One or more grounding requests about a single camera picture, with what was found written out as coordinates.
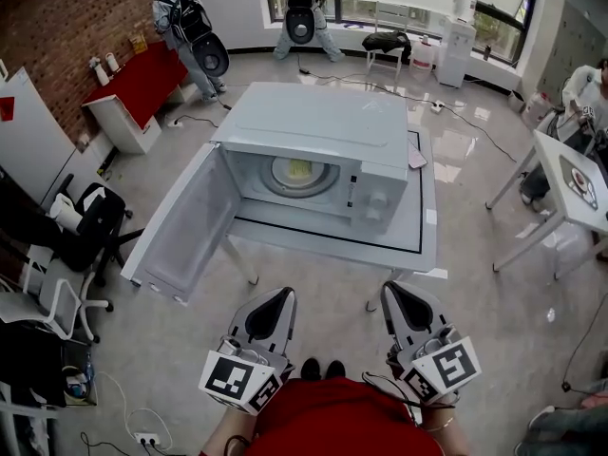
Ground white side table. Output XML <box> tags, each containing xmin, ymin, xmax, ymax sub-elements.
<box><xmin>484</xmin><ymin>128</ymin><xmax>608</xmax><ymax>273</ymax></box>

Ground person's right forearm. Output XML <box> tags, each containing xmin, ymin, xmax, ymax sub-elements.
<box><xmin>416</xmin><ymin>400</ymin><xmax>472</xmax><ymax>456</ymax></box>

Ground black bag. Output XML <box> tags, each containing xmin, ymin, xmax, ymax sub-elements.
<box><xmin>361</xmin><ymin>30</ymin><xmax>412</xmax><ymax>57</ymax></box>

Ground white floor cable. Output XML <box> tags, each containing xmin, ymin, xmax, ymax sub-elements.
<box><xmin>97</xmin><ymin>370</ymin><xmax>175</xmax><ymax>450</ymax></box>

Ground white water dispenser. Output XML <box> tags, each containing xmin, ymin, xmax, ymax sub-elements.
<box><xmin>435</xmin><ymin>0</ymin><xmax>479</xmax><ymax>88</ymax></box>

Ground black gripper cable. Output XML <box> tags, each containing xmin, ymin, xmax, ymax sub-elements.
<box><xmin>362</xmin><ymin>370</ymin><xmax>458</xmax><ymax>410</ymax></box>

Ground black floor cable with plug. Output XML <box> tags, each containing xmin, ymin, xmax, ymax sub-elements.
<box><xmin>560</xmin><ymin>292</ymin><xmax>608</xmax><ymax>394</ymax></box>

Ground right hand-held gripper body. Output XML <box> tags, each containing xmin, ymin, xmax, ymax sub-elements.
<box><xmin>386</xmin><ymin>327</ymin><xmax>484</xmax><ymax>406</ymax></box>

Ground black office chair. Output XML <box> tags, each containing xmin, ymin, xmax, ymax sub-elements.
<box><xmin>50</xmin><ymin>173</ymin><xmax>146</xmax><ymax>288</ymax></box>

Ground plate of yellow food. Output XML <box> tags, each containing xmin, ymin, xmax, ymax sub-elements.
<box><xmin>271</xmin><ymin>156</ymin><xmax>341</xmax><ymax>194</ymax></box>

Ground white microwave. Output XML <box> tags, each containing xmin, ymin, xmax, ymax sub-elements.
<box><xmin>120</xmin><ymin>82</ymin><xmax>410</xmax><ymax>309</ymax></box>

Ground white table with black outline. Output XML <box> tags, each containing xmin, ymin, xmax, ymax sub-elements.
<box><xmin>218</xmin><ymin>125</ymin><xmax>439</xmax><ymax>312</ymax></box>

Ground person's red clothing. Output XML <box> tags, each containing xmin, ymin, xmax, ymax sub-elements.
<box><xmin>198</xmin><ymin>376</ymin><xmax>446</xmax><ymax>456</ymax></box>

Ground gold bracelet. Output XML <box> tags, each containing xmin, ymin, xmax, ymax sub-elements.
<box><xmin>421</xmin><ymin>414</ymin><xmax>458</xmax><ymax>432</ymax></box>

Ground person's left forearm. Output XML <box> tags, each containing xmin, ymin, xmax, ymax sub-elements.
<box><xmin>202</xmin><ymin>402</ymin><xmax>267</xmax><ymax>456</ymax></box>

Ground clear water jug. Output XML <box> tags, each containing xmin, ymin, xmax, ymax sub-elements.
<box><xmin>408</xmin><ymin>35</ymin><xmax>436</xmax><ymax>72</ymax></box>

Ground grey mat with dishes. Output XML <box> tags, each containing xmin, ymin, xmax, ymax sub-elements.
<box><xmin>557</xmin><ymin>154</ymin><xmax>600</xmax><ymax>212</ymax></box>

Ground person's black shoes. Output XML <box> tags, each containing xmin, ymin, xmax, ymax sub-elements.
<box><xmin>300</xmin><ymin>357</ymin><xmax>347</xmax><ymax>382</ymax></box>

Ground white spray bottle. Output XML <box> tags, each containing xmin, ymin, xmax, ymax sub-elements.
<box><xmin>88</xmin><ymin>56</ymin><xmax>111</xmax><ymax>86</ymax></box>

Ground white slatted chair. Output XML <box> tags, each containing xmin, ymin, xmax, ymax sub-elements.
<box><xmin>365</xmin><ymin>0</ymin><xmax>413</xmax><ymax>84</ymax></box>

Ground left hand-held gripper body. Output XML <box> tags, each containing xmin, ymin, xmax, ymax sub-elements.
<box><xmin>198</xmin><ymin>333</ymin><xmax>292</xmax><ymax>417</ymax></box>

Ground black storage rack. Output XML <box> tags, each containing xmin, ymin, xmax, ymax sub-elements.
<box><xmin>0</xmin><ymin>319</ymin><xmax>100</xmax><ymax>409</ymax></box>

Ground white refrigerator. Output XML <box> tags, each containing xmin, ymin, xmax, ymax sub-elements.
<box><xmin>0</xmin><ymin>66</ymin><xmax>78</xmax><ymax>211</ymax></box>

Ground red-topped white cabinet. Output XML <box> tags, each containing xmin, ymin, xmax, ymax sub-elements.
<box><xmin>81</xmin><ymin>40</ymin><xmax>192</xmax><ymax>156</ymax></box>

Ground white office chair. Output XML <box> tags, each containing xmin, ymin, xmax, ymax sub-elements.
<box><xmin>0</xmin><ymin>243</ymin><xmax>116</xmax><ymax>345</ymax></box>

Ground pink card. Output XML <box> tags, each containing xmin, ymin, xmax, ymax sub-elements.
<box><xmin>407</xmin><ymin>140</ymin><xmax>429</xmax><ymax>171</ymax></box>

